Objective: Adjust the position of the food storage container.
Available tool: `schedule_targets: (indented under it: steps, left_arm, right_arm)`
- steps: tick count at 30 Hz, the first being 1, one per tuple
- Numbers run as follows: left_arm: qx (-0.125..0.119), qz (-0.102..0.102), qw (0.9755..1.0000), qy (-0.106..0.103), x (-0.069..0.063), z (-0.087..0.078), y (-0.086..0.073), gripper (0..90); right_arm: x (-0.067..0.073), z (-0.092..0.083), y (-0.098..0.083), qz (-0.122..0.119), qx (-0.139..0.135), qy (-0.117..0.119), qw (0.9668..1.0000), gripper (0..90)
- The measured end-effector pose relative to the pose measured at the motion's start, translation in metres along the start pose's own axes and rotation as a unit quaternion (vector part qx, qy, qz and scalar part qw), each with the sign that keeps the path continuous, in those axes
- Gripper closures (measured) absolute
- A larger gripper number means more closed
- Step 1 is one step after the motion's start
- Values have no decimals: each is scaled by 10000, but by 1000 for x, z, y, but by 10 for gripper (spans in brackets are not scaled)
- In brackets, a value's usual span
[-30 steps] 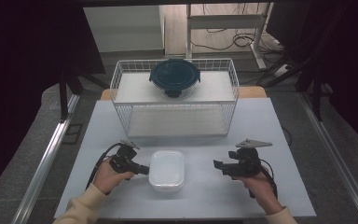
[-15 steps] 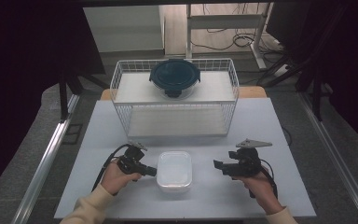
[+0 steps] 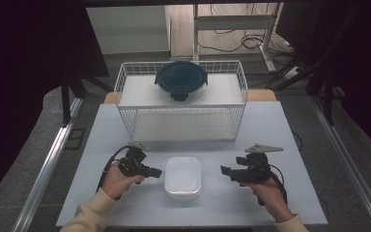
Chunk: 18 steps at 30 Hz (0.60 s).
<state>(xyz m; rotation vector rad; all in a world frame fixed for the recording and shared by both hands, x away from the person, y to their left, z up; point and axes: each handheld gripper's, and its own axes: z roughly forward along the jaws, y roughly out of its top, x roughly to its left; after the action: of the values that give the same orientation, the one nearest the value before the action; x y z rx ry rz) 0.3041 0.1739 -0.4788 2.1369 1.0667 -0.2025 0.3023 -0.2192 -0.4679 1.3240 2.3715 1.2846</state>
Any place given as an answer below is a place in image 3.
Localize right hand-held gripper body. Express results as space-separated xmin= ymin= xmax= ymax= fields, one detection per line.
xmin=231 ymin=143 xmax=285 ymax=186

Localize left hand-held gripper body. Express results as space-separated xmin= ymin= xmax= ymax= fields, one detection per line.
xmin=118 ymin=141 xmax=151 ymax=178

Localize white rectangular plastic container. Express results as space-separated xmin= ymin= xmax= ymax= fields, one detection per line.
xmin=163 ymin=156 xmax=203 ymax=200

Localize white wire rack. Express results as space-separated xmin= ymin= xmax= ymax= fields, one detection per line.
xmin=113 ymin=60 xmax=249 ymax=143

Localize round container with blue lid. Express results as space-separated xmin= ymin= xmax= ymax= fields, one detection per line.
xmin=154 ymin=60 xmax=209 ymax=104

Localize person's left hand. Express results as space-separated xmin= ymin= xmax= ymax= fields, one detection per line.
xmin=100 ymin=159 xmax=147 ymax=201

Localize person's right hand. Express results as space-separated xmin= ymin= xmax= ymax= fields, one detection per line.
xmin=240 ymin=176 xmax=296 ymax=224

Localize black metal stand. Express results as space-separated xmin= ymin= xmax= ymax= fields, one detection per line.
xmin=60 ymin=72 xmax=114 ymax=128
xmin=266 ymin=3 xmax=365 ymax=127

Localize white cabinet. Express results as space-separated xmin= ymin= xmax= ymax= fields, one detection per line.
xmin=85 ymin=5 xmax=172 ymax=55

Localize dark curtain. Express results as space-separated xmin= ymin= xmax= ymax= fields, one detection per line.
xmin=0 ymin=0 xmax=111 ymax=209
xmin=275 ymin=0 xmax=371 ymax=162

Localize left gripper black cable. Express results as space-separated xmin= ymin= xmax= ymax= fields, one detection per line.
xmin=95 ymin=144 xmax=133 ymax=195

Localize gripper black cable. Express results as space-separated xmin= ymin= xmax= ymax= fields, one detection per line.
xmin=95 ymin=144 xmax=133 ymax=195
xmin=256 ymin=163 xmax=289 ymax=207

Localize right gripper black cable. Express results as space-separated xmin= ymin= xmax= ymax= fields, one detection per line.
xmin=256 ymin=163 xmax=289 ymax=207

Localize aluminium rail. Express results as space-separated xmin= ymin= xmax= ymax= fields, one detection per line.
xmin=11 ymin=96 xmax=85 ymax=232
xmin=308 ymin=94 xmax=371 ymax=232

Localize black floor cables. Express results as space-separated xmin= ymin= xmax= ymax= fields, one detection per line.
xmin=196 ymin=3 xmax=300 ymax=58

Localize white desk frame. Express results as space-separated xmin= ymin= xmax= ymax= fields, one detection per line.
xmin=191 ymin=3 xmax=283 ymax=73

